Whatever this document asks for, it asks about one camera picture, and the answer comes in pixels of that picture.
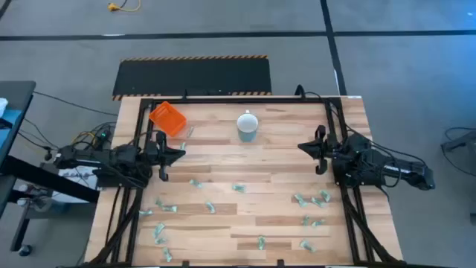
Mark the black desk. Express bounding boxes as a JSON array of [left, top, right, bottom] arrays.
[[0, 80, 100, 254]]

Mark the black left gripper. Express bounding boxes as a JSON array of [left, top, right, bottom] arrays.
[[144, 130, 187, 182]]

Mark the small black device box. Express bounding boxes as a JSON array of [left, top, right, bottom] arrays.
[[184, 88, 224, 97]]

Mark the black stand base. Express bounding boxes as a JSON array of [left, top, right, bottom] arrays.
[[440, 127, 476, 178]]

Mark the white printed box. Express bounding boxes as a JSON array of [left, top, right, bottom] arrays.
[[59, 169, 100, 204]]

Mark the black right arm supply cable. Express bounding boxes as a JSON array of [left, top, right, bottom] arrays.
[[295, 84, 376, 150]]

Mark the thin black floor cable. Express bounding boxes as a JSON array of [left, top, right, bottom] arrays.
[[32, 90, 119, 117]]

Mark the yellow floor cable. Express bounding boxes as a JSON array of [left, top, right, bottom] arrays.
[[107, 0, 142, 13]]

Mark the teal mug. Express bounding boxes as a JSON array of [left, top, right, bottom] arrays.
[[236, 109, 260, 144]]

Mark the orange plastic basket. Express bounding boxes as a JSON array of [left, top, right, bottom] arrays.
[[148, 100, 188, 138]]

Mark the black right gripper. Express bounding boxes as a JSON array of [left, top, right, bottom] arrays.
[[297, 124, 338, 176]]

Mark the black hazard-striped floor mat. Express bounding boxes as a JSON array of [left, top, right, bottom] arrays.
[[112, 55, 273, 101]]

